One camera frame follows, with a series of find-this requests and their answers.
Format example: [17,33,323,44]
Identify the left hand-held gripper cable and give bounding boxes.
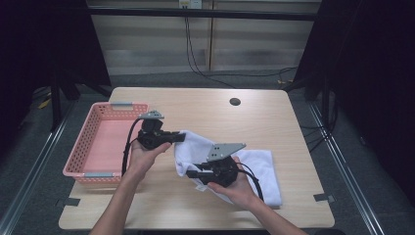
[120,117,146,177]

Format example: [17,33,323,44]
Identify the yellow strip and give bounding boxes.
[37,97,53,110]

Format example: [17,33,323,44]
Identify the white wall socket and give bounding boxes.
[178,0,204,10]

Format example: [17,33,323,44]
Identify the person's right hand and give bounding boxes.
[207,156,262,211]

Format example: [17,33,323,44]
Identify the right hand-held gripper cable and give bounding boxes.
[234,162,265,202]

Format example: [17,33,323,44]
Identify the dark tape piece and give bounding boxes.
[312,193,336,204]
[56,196,81,209]

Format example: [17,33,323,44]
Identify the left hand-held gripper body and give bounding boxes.
[136,110,172,152]

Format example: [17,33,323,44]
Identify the black floor cables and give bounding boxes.
[299,123,331,155]

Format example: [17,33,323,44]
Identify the metal floor rail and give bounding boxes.
[307,102,386,235]
[0,107,74,235]

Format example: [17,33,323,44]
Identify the black horizontal bar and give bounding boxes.
[86,7,322,23]

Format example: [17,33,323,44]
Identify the pink plastic basket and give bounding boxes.
[62,102,150,184]

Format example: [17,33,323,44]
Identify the black metal stand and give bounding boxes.
[48,72,112,133]
[304,74,331,129]

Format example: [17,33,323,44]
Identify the white patterned t-shirt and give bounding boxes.
[173,129,283,208]

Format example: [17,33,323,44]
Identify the person's left hand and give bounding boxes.
[123,140,172,184]

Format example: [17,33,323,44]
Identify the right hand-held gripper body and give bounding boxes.
[198,142,247,188]

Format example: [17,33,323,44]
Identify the hand-held gripper cable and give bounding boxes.
[120,117,146,177]
[234,162,265,202]

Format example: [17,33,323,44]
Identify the black curtain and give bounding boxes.
[293,0,415,204]
[0,0,112,155]

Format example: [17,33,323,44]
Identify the black wall cable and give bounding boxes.
[184,8,299,89]

